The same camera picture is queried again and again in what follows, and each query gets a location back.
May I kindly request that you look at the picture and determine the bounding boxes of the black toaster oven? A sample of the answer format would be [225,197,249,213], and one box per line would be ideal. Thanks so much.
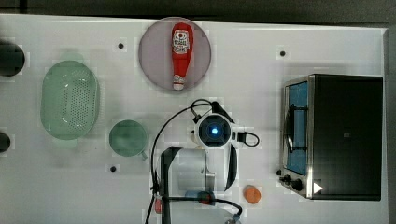
[276,74,384,201]

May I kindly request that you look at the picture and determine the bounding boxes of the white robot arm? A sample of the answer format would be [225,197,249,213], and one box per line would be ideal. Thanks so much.
[160,113,242,224]

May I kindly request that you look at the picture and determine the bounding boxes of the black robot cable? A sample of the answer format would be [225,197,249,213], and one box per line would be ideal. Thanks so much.
[144,98,261,224]

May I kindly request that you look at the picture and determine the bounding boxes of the red strawberry toy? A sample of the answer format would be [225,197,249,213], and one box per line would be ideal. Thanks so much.
[154,199,163,214]

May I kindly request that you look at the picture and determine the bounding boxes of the red ketchup bottle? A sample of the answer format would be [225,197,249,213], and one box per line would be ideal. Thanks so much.
[171,22,193,91]

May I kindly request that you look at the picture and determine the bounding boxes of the red toy in bowl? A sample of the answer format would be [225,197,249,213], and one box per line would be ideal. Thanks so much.
[198,191,215,205]

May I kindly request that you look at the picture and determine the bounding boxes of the orange fruit toy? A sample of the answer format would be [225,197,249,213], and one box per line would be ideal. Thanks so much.
[243,185,262,204]

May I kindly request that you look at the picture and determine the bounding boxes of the blue bowl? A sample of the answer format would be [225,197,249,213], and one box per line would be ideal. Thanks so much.
[185,190,201,202]

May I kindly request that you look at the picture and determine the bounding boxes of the tall black cup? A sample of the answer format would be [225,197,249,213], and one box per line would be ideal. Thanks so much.
[0,42,25,77]

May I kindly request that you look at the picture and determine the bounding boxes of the grey round plate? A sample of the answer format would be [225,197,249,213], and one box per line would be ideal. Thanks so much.
[138,17,211,91]

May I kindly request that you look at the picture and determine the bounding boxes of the green mug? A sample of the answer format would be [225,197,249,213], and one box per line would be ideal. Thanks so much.
[109,119,149,161]

